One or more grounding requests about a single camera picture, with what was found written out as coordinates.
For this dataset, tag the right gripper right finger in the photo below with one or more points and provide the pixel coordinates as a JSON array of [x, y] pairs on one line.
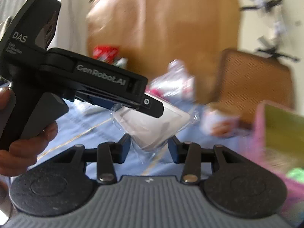
[[188, 154]]

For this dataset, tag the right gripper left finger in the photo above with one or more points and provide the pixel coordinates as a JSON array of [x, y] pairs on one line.
[[108, 154]]

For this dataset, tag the white packaged pad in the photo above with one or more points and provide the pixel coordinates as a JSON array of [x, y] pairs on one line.
[[148, 134]]

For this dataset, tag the green cloth glove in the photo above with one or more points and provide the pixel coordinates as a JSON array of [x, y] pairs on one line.
[[297, 174]]

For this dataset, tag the person's left hand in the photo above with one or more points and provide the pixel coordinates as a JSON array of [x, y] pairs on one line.
[[22, 153]]

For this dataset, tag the blue striped tablecloth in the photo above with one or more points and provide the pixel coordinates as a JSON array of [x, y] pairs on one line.
[[62, 185]]

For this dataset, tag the white peanut can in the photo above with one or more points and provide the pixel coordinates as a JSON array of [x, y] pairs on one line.
[[219, 120]]

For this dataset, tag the plastic bag with paper cups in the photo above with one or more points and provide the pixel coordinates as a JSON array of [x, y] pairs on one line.
[[176, 84]]

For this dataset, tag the red snack bag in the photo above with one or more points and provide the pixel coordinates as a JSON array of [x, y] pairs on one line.
[[106, 53]]

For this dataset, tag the green drink carton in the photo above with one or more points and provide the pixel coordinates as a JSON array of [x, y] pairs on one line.
[[121, 63]]

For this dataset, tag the pink macaron tin box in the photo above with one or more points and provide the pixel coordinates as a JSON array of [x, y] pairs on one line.
[[278, 147]]

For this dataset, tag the brown woven chair back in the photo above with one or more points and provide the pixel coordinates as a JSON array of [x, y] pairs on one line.
[[244, 80]]

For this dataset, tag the black tape cross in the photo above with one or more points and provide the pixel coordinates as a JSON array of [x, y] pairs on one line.
[[272, 52]]

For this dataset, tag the white power strip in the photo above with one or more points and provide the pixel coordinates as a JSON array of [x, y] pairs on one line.
[[272, 16]]

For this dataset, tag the wood pattern wall sheet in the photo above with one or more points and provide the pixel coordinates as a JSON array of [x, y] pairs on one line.
[[152, 33]]

